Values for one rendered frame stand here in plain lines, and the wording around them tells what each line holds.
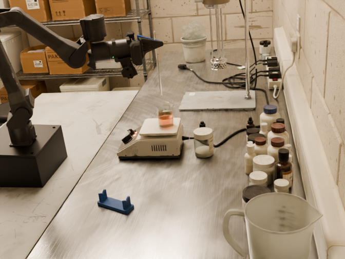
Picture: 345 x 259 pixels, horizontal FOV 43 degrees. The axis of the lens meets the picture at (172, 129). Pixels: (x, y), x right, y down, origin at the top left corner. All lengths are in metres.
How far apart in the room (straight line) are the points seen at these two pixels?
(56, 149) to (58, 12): 2.39
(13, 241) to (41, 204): 0.15
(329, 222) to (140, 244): 0.41
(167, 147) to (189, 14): 2.53
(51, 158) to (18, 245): 0.34
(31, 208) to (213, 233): 0.50
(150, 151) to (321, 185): 0.56
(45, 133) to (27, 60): 2.55
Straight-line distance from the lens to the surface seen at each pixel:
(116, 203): 1.15
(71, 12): 3.63
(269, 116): 1.39
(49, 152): 1.35
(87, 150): 1.48
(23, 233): 1.15
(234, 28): 3.76
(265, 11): 3.74
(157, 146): 1.33
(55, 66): 3.74
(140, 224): 1.08
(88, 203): 1.19
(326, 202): 0.96
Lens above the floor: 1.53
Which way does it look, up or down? 24 degrees down
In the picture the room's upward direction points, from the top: 5 degrees counter-clockwise
